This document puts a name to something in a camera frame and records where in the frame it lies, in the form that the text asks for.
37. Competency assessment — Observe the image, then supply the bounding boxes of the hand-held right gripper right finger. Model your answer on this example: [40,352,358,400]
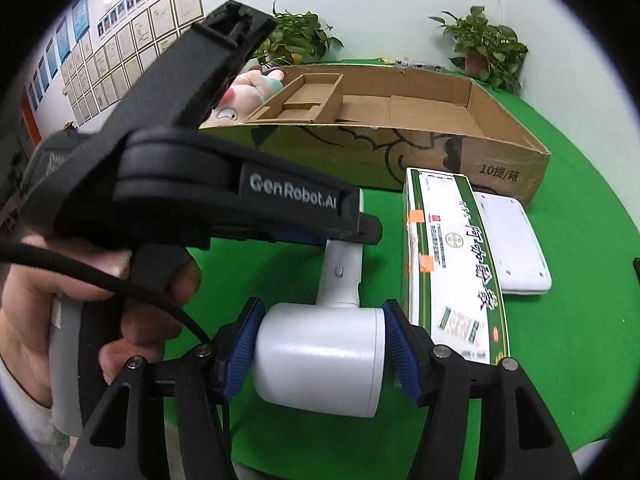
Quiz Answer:
[382,299,583,480]

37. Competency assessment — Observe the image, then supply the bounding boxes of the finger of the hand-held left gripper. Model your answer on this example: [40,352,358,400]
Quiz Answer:
[100,0,278,136]
[210,157,385,250]

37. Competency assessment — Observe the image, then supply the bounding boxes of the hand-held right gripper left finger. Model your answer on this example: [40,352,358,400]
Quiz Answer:
[62,297,266,480]

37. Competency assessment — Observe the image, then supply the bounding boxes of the pink plush pig toy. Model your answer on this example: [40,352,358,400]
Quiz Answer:
[202,67,286,123]

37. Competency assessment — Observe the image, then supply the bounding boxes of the large cardboard box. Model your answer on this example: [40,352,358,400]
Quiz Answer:
[197,62,552,208]

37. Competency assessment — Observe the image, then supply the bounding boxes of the white hair dryer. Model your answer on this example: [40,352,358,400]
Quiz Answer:
[252,187,387,418]

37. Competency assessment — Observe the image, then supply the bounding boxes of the green and white carton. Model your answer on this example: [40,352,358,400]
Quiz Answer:
[401,166,511,367]

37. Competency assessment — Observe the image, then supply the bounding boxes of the brown cardboard insert tray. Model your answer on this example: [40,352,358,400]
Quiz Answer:
[244,73,346,125]

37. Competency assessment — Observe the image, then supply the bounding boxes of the white device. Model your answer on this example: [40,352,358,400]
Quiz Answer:
[472,191,552,296]

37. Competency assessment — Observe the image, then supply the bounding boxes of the person's left forearm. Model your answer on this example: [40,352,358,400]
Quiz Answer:
[0,355,76,480]

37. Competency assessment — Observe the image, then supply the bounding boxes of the person's left hand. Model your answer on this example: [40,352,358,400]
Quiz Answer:
[0,237,203,403]

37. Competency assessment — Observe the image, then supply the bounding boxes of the bushy potted green plant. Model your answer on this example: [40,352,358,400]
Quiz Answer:
[252,0,343,68]

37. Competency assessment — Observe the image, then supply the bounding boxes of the row of blue notice boards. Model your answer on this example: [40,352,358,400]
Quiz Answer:
[27,0,91,111]

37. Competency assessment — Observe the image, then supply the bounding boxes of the green tablecloth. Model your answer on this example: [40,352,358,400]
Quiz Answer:
[165,57,640,461]

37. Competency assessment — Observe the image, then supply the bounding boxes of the green plant in brown pot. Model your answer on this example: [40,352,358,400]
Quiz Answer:
[429,6,529,95]

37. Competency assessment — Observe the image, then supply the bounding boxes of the wall of framed certificates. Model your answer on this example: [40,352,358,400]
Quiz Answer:
[65,0,205,128]

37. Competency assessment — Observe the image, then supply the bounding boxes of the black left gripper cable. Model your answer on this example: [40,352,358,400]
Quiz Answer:
[0,240,233,446]

